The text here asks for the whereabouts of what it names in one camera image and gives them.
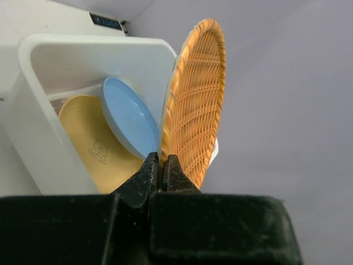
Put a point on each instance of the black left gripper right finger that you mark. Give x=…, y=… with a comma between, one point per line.
x=174, y=179

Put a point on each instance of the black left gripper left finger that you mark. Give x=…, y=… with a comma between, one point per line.
x=135, y=192

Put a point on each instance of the tan round plate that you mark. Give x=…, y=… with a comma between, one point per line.
x=106, y=160

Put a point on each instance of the woven wicker round plate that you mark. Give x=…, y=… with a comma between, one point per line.
x=193, y=101

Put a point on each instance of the blue round plate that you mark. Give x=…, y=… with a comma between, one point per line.
x=128, y=118

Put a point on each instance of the white plastic bin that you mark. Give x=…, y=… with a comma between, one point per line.
x=57, y=67

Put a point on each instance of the blue label sticker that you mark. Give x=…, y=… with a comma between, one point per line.
x=105, y=22

